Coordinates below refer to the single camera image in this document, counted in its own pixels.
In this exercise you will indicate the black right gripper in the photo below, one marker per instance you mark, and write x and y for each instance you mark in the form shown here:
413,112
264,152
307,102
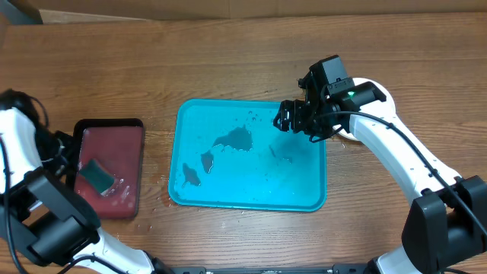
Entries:
301,109

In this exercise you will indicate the green scrubbing sponge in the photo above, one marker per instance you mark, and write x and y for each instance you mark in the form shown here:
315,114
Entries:
97,176

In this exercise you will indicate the white plate with pink rim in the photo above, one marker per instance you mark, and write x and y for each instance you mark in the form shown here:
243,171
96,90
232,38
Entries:
384,108

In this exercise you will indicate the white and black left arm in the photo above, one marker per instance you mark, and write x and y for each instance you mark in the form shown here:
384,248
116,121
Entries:
42,218

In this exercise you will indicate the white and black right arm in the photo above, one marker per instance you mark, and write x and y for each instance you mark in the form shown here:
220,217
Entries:
446,223

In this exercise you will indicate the blue plastic tray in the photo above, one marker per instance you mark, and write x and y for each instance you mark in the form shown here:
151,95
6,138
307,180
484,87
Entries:
228,154

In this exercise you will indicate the black tray with pink liquid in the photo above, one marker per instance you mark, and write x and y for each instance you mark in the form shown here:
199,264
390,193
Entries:
118,145

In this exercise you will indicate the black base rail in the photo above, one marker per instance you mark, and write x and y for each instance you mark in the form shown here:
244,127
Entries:
304,269

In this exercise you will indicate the cardboard back wall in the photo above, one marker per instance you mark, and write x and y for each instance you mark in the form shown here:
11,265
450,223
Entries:
28,12

